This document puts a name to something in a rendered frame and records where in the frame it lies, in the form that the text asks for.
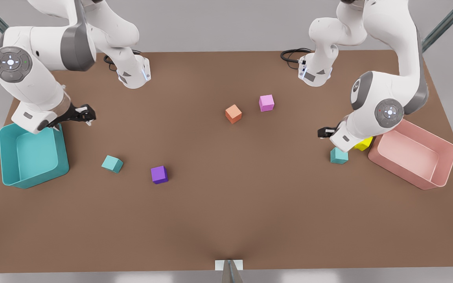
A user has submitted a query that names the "pink cube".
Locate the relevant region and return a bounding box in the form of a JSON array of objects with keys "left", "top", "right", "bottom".
[{"left": 259, "top": 94, "right": 275, "bottom": 112}]

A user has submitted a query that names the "purple cube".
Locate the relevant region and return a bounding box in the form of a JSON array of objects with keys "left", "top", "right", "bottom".
[{"left": 150, "top": 165, "right": 169, "bottom": 185}]

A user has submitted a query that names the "yellow cube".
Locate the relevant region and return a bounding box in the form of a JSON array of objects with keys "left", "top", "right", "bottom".
[{"left": 353, "top": 136, "right": 374, "bottom": 152}]

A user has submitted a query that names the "orange cube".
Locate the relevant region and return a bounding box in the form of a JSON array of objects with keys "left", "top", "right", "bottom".
[{"left": 225, "top": 104, "right": 243, "bottom": 125}]

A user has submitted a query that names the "pink plastic bin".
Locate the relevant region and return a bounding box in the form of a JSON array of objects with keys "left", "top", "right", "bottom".
[{"left": 368, "top": 119, "right": 453, "bottom": 191}]

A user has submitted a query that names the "teal plastic bin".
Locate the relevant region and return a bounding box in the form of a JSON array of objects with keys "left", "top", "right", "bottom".
[{"left": 0, "top": 122, "right": 70, "bottom": 189}]

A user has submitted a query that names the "black cable loop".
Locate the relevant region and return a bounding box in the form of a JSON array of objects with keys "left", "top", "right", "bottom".
[
  {"left": 103, "top": 50, "right": 142, "bottom": 72},
  {"left": 280, "top": 48, "right": 314, "bottom": 64}
]

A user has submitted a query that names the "light blue cube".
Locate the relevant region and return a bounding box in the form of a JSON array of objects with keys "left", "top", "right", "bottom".
[
  {"left": 330, "top": 147, "right": 349, "bottom": 165},
  {"left": 101, "top": 155, "right": 124, "bottom": 174}
]

